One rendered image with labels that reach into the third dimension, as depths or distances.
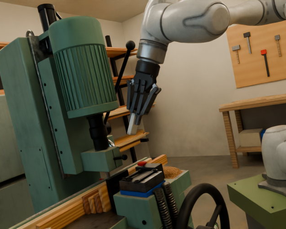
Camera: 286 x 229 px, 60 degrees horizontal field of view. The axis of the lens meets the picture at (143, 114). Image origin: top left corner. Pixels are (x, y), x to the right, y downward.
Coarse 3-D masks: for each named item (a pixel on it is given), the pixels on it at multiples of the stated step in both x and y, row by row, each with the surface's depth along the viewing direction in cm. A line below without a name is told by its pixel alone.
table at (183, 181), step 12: (180, 180) 93; (180, 192) 92; (84, 216) 76; (96, 216) 75; (108, 216) 73; (120, 216) 71; (72, 228) 70; (84, 228) 69; (96, 228) 67; (108, 228) 66; (120, 228) 68; (132, 228) 69
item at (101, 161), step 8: (88, 152) 88; (96, 152) 85; (104, 152) 82; (112, 152) 84; (88, 160) 88; (96, 160) 85; (104, 160) 83; (112, 160) 84; (120, 160) 87; (88, 168) 89; (96, 168) 86; (104, 168) 83; (112, 168) 84
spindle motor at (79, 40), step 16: (80, 16) 77; (48, 32) 81; (64, 32) 76; (80, 32) 77; (96, 32) 80; (64, 48) 77; (80, 48) 77; (96, 48) 80; (64, 64) 78; (80, 64) 78; (96, 64) 80; (64, 80) 79; (80, 80) 78; (96, 80) 79; (112, 80) 86; (64, 96) 82; (80, 96) 78; (96, 96) 78; (112, 96) 83; (80, 112) 78; (96, 112) 78
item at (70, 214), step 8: (152, 160) 109; (160, 160) 111; (80, 200) 79; (72, 208) 75; (80, 208) 77; (56, 216) 71; (64, 216) 73; (72, 216) 75; (80, 216) 77; (40, 224) 68; (48, 224) 69; (56, 224) 71; (64, 224) 73
